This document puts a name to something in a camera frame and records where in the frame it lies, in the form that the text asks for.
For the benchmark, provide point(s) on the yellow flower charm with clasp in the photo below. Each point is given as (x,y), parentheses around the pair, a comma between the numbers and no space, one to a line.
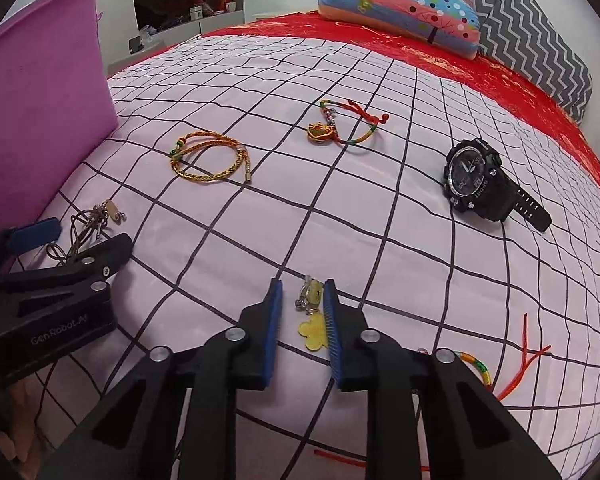
(312,332)

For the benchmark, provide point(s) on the red floral bedsheet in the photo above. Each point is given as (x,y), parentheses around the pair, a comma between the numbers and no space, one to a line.
(480,80)

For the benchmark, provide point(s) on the grey zigzag pillow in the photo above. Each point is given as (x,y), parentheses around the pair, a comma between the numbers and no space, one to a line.
(530,45)

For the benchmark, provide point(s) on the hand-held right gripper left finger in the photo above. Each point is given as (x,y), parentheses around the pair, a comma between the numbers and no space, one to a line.
(272,340)

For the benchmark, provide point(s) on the colourful striped pillow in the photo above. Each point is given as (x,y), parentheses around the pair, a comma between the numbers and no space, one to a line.
(380,5)

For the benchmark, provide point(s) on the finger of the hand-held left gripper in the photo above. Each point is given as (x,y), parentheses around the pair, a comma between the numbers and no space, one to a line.
(35,240)
(105,255)

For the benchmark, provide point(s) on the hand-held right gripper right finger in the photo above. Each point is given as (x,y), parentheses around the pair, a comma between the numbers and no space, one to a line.
(336,345)

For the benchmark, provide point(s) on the white mug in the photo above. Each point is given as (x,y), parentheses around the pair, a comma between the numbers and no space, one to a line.
(230,7)

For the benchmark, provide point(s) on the purple plastic basin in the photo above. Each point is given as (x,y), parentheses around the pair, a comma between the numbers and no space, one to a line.
(40,110)

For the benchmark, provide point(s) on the white jar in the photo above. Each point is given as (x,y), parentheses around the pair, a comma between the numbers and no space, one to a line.
(196,12)

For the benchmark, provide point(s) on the black digital wristwatch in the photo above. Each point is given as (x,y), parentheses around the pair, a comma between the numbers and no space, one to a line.
(467,170)

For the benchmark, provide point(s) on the person's left hand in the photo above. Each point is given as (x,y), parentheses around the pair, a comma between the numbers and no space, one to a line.
(27,425)

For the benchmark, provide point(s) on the white wardrobe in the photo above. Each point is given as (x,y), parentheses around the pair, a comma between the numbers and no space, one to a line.
(120,20)

